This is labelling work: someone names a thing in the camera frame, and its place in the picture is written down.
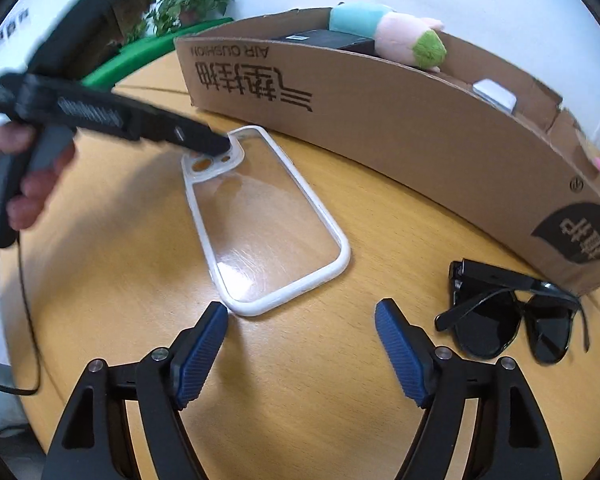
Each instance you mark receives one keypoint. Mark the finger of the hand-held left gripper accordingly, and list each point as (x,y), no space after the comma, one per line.
(190,135)

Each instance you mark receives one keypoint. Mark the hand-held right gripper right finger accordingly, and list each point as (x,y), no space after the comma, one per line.
(402,355)

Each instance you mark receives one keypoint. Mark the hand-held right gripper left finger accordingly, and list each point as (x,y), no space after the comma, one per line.
(200,355)

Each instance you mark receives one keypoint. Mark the clear white-rimmed phone case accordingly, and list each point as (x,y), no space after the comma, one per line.
(265,220)

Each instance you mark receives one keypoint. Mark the large cardboard box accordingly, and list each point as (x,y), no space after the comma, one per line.
(380,120)

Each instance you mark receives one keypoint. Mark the person's left hand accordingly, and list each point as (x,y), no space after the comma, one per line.
(35,195)

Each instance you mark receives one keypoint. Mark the black sunglasses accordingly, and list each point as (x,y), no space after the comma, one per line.
(485,325)

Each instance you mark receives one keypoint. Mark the wooden desk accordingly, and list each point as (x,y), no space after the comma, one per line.
(130,260)

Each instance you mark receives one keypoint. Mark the black box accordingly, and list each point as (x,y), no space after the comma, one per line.
(325,39)

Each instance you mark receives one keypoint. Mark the pink and teal plush toy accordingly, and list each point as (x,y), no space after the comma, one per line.
(395,35)

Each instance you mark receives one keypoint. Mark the white flat box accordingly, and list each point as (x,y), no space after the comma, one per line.
(495,92)

